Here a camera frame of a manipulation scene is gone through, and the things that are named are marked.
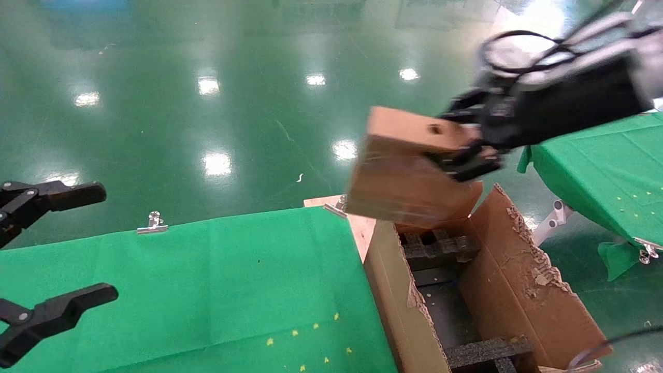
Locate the brown cardboard box with hole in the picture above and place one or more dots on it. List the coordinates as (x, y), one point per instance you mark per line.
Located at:
(399, 181)

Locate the light plywood board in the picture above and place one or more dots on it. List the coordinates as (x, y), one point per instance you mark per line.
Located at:
(362, 235)

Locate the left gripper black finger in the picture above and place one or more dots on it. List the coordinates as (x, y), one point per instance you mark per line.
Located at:
(62, 311)
(67, 196)

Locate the white table leg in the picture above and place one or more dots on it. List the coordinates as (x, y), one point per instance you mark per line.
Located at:
(554, 220)

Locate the black foam block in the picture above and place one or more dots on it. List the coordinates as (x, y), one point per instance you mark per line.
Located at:
(481, 352)
(440, 248)

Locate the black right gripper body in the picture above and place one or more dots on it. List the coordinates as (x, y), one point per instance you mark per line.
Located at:
(570, 103)

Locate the green table cloth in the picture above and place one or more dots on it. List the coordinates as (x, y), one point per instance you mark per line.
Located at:
(595, 166)
(181, 290)

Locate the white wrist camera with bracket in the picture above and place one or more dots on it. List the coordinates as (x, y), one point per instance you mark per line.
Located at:
(595, 39)

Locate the silver binder clip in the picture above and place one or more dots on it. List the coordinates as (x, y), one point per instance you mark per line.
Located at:
(153, 225)
(336, 207)
(646, 251)

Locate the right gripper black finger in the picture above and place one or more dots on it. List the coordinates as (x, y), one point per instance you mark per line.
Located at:
(466, 109)
(471, 163)

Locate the large open cardboard carton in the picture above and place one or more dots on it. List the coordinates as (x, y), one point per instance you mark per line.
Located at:
(518, 290)

